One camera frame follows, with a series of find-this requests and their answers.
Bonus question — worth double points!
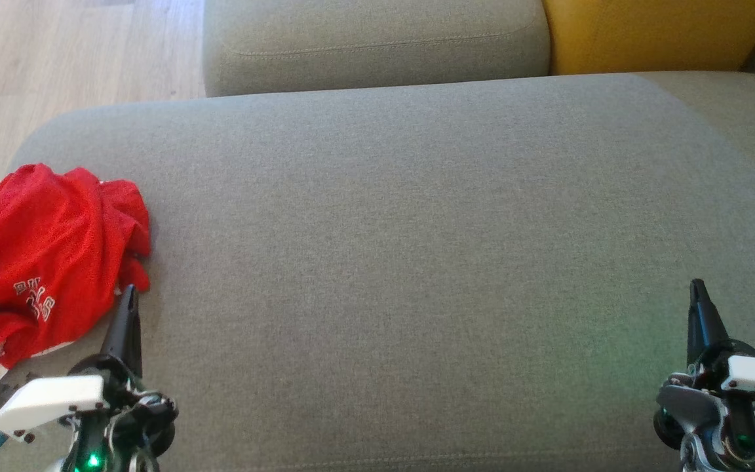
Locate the red basketball jersey white sleeves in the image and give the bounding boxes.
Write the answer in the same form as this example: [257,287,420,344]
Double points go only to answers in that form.
[0,163,126,387]

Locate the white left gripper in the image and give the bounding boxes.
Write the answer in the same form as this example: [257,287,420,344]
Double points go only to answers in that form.
[0,286,178,472]

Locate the yellow sofa back cushion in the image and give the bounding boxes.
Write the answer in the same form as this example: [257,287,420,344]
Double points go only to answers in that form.
[541,0,755,76]

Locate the large grey sofa seat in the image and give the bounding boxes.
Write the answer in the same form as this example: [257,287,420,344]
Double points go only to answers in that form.
[0,71,755,472]

